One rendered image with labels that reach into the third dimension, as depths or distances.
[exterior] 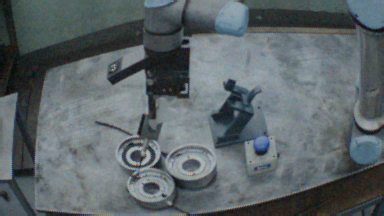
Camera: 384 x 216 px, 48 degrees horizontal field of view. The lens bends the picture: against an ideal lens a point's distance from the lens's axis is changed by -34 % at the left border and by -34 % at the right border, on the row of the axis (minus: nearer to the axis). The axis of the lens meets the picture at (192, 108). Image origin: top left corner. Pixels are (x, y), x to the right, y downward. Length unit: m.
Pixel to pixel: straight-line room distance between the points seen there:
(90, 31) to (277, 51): 1.61
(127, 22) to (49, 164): 1.71
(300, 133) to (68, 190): 0.61
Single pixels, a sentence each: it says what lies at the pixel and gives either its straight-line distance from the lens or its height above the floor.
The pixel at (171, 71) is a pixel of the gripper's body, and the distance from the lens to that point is 1.17.
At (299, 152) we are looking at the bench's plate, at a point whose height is 0.80.
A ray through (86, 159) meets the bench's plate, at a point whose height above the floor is 0.80.
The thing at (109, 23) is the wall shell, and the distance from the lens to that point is 3.02.
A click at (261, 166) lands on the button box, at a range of 1.29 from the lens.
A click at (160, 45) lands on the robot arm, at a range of 1.10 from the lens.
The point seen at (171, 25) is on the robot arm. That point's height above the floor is 1.19.
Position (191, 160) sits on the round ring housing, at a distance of 1.33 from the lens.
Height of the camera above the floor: 1.82
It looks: 44 degrees down
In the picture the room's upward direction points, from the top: 8 degrees counter-clockwise
